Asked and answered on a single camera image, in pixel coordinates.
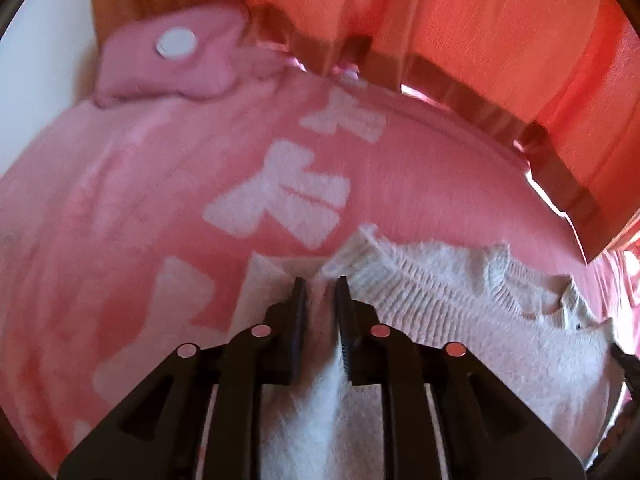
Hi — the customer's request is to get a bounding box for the brown bed frame rail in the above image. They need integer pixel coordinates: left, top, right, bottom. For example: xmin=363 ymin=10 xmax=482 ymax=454
xmin=245 ymin=2 xmax=640 ymax=264

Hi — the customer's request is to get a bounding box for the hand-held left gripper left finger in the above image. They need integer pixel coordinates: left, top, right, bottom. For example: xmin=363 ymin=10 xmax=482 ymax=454
xmin=57 ymin=276 xmax=307 ymax=480

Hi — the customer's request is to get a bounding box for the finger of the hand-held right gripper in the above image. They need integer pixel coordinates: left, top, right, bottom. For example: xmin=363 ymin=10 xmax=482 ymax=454
xmin=611 ymin=342 xmax=640 ymax=392

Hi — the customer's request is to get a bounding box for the pink pillow with white dot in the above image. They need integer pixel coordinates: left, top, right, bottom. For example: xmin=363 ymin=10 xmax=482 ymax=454
xmin=95 ymin=2 xmax=251 ymax=109

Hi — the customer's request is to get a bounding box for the orange curtain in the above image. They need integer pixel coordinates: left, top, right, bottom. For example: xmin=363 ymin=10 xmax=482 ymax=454
xmin=90 ymin=0 xmax=640 ymax=261

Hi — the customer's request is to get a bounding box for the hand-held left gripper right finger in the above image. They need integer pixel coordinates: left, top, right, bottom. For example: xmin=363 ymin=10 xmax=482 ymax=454
xmin=334 ymin=276 xmax=587 ymax=480

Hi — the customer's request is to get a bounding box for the pink blanket with white print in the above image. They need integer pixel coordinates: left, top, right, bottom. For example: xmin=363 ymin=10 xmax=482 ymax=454
xmin=0 ymin=67 xmax=640 ymax=480

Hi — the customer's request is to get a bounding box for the white knitted sweater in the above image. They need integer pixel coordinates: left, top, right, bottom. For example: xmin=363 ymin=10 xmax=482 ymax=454
xmin=235 ymin=225 xmax=627 ymax=480

